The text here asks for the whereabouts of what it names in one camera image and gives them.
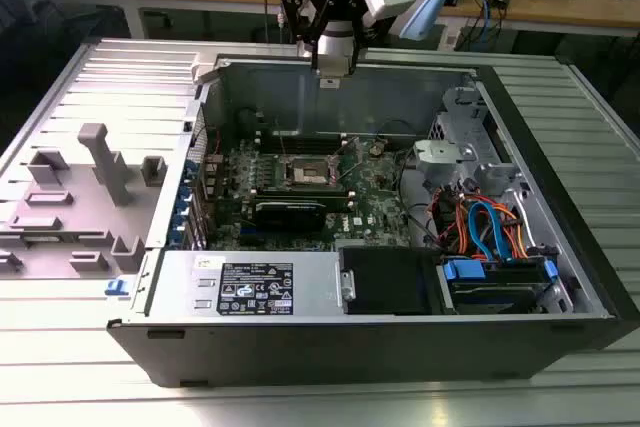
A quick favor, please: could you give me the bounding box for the open black PC case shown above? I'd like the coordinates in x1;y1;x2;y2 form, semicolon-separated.
105;49;640;389

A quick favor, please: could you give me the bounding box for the black graphics card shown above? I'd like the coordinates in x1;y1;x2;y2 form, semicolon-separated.
251;198;327;234

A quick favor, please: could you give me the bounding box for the grey parts rack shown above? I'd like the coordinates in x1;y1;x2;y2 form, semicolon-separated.
0;121;169;282

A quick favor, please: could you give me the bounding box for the blue flat data wire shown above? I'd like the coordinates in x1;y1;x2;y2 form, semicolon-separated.
467;199;512;263

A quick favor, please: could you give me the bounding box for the hard disk in blue carrier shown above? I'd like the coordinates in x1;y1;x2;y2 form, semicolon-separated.
437;254;562;317

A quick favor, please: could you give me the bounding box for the orange wire bundle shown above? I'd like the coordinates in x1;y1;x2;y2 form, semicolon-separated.
501;204;533;259
430;187;474;254

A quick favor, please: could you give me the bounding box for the silver square CPU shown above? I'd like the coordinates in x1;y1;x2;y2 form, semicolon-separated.
317;54;349;81

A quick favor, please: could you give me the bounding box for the silver power supply unit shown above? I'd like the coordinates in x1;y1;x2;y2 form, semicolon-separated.
143;248;347;319

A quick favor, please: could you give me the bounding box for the blue plastic clip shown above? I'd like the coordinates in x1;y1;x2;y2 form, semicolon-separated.
103;276;131;298

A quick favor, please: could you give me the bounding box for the green motherboard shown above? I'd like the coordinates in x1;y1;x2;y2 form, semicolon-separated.
198;132;417;253

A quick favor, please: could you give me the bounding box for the dark chair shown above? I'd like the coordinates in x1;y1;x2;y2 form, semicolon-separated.
0;0;129;113

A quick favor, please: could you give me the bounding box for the CPU socket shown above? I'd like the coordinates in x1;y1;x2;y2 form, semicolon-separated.
283;153;344;189

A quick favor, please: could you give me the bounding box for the thin red black wire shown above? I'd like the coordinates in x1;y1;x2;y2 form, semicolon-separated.
193;125;224;158

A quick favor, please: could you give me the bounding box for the black looped wire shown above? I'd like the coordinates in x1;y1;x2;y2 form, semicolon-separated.
373;118;417;149

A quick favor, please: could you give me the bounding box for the blue network cable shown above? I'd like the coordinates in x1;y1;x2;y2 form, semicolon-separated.
474;0;496;46

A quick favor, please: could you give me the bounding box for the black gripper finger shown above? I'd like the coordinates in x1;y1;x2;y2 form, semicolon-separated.
347;10;377;76
279;0;330;74

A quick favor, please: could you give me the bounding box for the silver metal bracket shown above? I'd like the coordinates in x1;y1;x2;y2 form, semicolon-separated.
412;138;475;179

